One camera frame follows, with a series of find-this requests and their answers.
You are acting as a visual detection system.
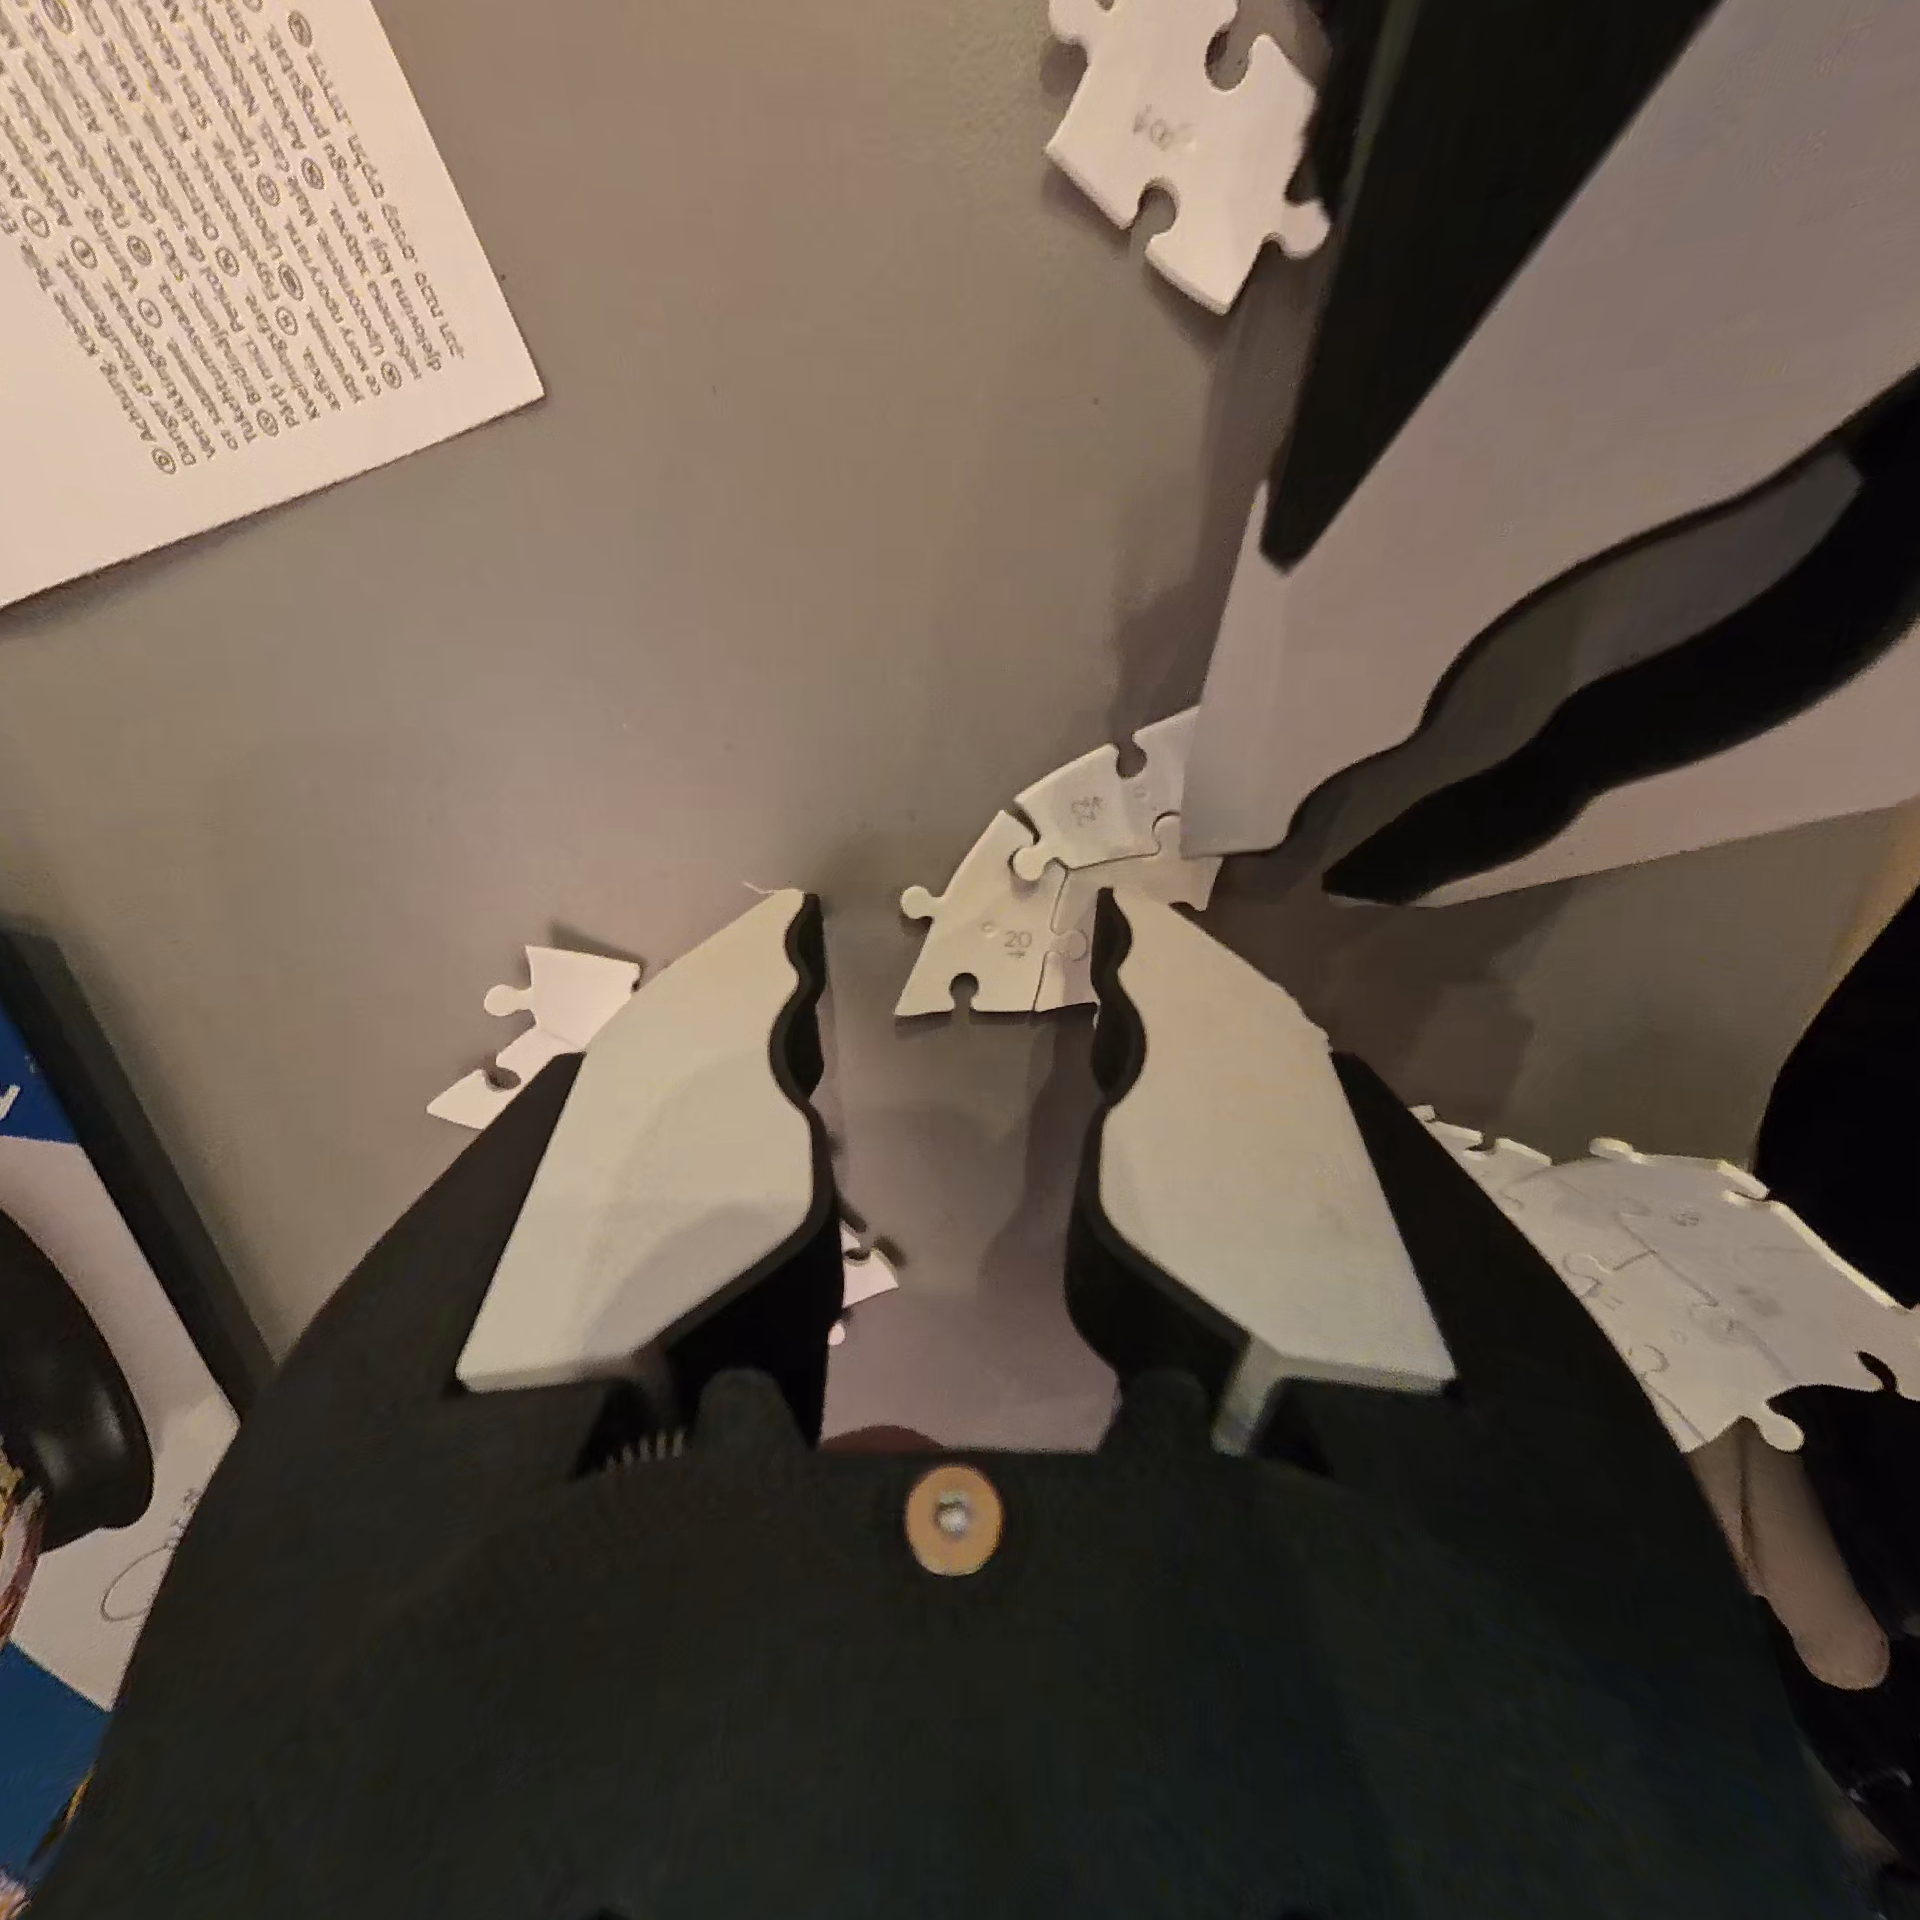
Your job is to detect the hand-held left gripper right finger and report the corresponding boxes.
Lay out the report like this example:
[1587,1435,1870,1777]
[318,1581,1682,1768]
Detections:
[1068,887,1456,1455]

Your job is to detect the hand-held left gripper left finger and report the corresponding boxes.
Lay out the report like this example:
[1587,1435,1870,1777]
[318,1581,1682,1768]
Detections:
[454,891,842,1398]

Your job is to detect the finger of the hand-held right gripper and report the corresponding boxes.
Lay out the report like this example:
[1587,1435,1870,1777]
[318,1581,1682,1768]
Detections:
[1181,0,1920,859]
[1323,422,1920,912]

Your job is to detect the joined white puzzle pieces cluster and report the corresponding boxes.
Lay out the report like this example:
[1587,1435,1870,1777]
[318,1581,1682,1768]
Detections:
[896,705,1225,1023]

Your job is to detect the joined white puzzle piece pair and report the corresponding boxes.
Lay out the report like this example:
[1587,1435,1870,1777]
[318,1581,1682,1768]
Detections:
[427,944,653,1130]

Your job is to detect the small white puzzle piece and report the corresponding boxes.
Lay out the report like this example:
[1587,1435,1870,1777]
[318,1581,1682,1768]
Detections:
[833,1224,904,1344]

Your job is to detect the curved assembled white puzzle section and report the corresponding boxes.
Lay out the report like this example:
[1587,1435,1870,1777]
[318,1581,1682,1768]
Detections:
[1411,1103,1920,1457]

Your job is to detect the single white puzzle piece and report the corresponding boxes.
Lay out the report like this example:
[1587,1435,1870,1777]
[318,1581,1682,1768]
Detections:
[1045,0,1332,314]

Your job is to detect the blue puzzle box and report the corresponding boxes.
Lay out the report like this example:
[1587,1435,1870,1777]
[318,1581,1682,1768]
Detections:
[0,931,280,1920]

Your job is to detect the pale rod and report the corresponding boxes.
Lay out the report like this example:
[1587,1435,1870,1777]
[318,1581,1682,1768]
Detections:
[1725,1440,1892,1690]

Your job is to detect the printed white paper sheet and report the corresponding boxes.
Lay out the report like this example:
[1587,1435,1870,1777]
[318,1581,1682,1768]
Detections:
[0,0,544,608]

